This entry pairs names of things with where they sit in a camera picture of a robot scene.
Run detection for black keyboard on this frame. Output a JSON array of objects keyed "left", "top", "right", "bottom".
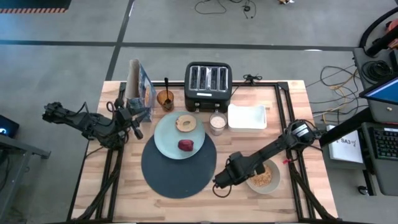
[{"left": 371, "top": 127, "right": 398, "bottom": 161}]

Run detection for beige ceramic bowl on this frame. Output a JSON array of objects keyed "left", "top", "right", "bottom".
[{"left": 243, "top": 157, "right": 281, "bottom": 195}]

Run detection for dark round woven placemat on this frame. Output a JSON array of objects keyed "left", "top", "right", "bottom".
[{"left": 141, "top": 132, "right": 218, "bottom": 199}]

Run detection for black device blue light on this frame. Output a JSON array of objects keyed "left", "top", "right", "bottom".
[{"left": 0, "top": 114, "right": 20, "bottom": 139}]

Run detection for tangled floor cables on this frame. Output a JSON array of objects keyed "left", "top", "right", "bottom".
[{"left": 306, "top": 64, "right": 369, "bottom": 125}]

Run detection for black vacuum hose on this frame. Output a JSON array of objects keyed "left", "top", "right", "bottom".
[{"left": 359, "top": 7, "right": 398, "bottom": 57}]

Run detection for black hazard-striped floor mat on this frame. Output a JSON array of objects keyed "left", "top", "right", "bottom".
[{"left": 0, "top": 0, "right": 72, "bottom": 14}]

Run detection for computer monitor blue screen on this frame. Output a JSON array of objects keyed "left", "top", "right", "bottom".
[{"left": 359, "top": 76, "right": 398, "bottom": 106}]

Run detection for black toaster power cable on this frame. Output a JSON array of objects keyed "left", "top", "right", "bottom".
[{"left": 231, "top": 73, "right": 264, "bottom": 97}]

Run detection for dark red plum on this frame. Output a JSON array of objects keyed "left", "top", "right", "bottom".
[{"left": 177, "top": 139, "right": 195, "bottom": 152}]

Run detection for grey computer desk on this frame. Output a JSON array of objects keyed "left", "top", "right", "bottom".
[{"left": 353, "top": 46, "right": 398, "bottom": 197}]

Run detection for white plastic bin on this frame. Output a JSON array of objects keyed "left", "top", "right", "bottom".
[{"left": 227, "top": 103, "right": 267, "bottom": 133}]

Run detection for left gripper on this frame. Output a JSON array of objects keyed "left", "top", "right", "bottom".
[{"left": 114, "top": 98, "right": 152, "bottom": 140}]

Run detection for amber glass cup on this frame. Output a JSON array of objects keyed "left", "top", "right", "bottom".
[{"left": 156, "top": 89, "right": 175, "bottom": 112}]

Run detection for pale green plate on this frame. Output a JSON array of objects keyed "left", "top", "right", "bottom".
[{"left": 153, "top": 111, "right": 206, "bottom": 161}]

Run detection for black spoon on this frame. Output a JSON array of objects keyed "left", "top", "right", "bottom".
[{"left": 164, "top": 77, "right": 172, "bottom": 105}]

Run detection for brown bagel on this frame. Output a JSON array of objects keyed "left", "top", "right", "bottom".
[{"left": 175, "top": 114, "right": 198, "bottom": 133}]

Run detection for tall clear glass of milk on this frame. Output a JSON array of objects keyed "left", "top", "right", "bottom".
[{"left": 208, "top": 111, "right": 228, "bottom": 137}]

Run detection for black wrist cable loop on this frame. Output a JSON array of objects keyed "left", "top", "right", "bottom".
[{"left": 212, "top": 183, "right": 233, "bottom": 198}]

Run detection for blue cereal box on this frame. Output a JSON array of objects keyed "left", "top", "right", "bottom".
[{"left": 125, "top": 58, "right": 157, "bottom": 123}]

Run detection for black aluminium rig frame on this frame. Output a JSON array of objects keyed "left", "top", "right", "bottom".
[{"left": 67, "top": 81, "right": 340, "bottom": 223}]

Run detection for black floor cable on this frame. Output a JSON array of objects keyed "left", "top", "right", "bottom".
[{"left": 194, "top": 0, "right": 257, "bottom": 19}]

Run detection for grey side table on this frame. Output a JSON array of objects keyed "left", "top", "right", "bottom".
[{"left": 0, "top": 133, "right": 52, "bottom": 224}]

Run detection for coiled black cable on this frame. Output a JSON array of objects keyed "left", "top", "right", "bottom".
[{"left": 362, "top": 60, "right": 394, "bottom": 82}]

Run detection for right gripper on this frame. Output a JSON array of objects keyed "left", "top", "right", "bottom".
[{"left": 213, "top": 151, "right": 267, "bottom": 190}]

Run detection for orange shop vacuum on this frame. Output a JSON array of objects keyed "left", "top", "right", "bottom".
[{"left": 384, "top": 18, "right": 398, "bottom": 50}]

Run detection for black four-slot toaster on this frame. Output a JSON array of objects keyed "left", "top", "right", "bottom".
[{"left": 183, "top": 61, "right": 233, "bottom": 113}]

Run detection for golden cereal flakes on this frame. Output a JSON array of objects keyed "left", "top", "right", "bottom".
[{"left": 250, "top": 164, "right": 274, "bottom": 188}]

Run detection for white notepad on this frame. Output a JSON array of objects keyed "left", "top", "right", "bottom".
[{"left": 326, "top": 124, "right": 364, "bottom": 164}]

